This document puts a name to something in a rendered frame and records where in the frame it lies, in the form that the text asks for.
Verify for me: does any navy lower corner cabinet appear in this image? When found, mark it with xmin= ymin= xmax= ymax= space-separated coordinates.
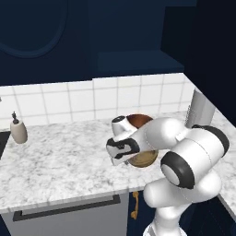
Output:
xmin=179 ymin=195 xmax=236 ymax=236

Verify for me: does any black dishwasher handle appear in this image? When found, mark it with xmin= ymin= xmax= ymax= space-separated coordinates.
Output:
xmin=12 ymin=194 xmax=122 ymax=222

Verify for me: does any navy lower cabinet door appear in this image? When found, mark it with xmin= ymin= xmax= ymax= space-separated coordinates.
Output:
xmin=126 ymin=189 xmax=159 ymax=236

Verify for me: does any grey dishwasher front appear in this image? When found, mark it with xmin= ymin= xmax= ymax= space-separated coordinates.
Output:
xmin=0 ymin=193 xmax=130 ymax=236

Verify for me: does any navy open upper cabinet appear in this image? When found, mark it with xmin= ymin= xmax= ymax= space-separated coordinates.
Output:
xmin=90 ymin=0 xmax=186 ymax=79

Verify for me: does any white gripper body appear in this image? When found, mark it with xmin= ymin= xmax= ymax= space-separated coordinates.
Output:
xmin=107 ymin=149 xmax=134 ymax=167

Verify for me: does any navy open cabinet door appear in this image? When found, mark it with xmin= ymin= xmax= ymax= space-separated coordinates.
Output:
xmin=183 ymin=0 xmax=236 ymax=127

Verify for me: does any beige soap dispenser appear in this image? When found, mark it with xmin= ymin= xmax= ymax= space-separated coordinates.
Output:
xmin=9 ymin=111 xmax=29 ymax=145

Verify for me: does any tan wooden bowl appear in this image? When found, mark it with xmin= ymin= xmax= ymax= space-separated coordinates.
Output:
xmin=126 ymin=149 xmax=159 ymax=169

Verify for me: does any brown bowl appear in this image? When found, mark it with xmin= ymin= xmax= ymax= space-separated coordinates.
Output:
xmin=125 ymin=113 xmax=154 ymax=130

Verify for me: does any gold cabinet handle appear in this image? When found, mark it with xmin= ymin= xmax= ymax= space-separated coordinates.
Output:
xmin=130 ymin=190 xmax=140 ymax=220

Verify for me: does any black sink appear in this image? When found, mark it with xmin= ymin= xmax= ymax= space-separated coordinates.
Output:
xmin=0 ymin=131 xmax=12 ymax=161

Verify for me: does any navy closed upper cabinet door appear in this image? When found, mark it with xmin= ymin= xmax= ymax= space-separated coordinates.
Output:
xmin=0 ymin=0 xmax=93 ymax=88

